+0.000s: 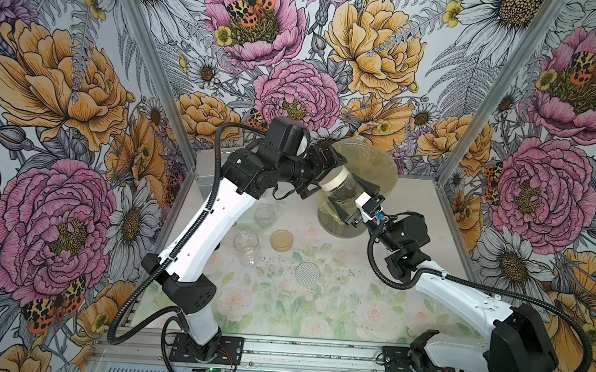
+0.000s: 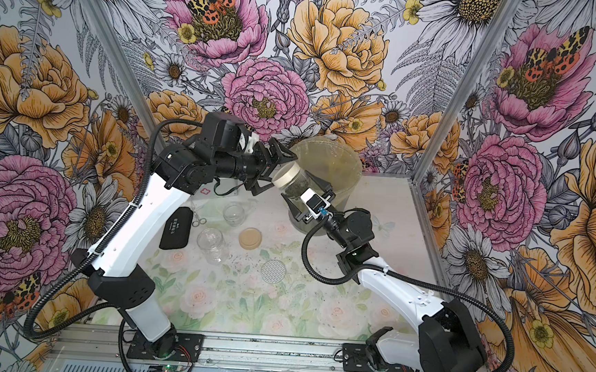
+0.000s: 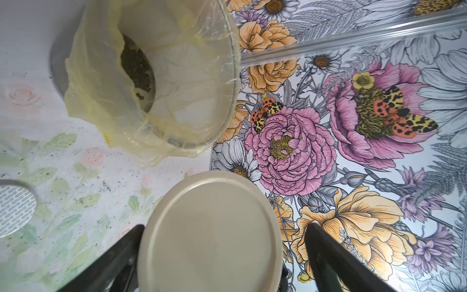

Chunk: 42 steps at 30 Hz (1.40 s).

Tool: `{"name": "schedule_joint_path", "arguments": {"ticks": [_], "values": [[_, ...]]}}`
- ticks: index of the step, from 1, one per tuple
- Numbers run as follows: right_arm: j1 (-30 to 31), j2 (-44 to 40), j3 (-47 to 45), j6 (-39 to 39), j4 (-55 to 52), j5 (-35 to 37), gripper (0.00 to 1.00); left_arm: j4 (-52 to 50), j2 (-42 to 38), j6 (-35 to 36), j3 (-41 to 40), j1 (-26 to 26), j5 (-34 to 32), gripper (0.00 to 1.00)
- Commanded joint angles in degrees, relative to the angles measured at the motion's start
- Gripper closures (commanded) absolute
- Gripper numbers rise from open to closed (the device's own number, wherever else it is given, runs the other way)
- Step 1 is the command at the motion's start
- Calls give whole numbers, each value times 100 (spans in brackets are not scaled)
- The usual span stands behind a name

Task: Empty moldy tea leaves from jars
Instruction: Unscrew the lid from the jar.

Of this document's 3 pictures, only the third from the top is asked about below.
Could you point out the peeled foil seal disc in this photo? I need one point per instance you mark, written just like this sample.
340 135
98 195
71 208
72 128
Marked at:
18 206

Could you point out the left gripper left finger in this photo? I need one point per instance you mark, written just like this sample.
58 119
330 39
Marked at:
113 271

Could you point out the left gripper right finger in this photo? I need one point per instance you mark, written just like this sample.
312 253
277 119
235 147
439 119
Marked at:
333 266

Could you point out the mesh waste bin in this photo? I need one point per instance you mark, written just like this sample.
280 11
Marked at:
182 73

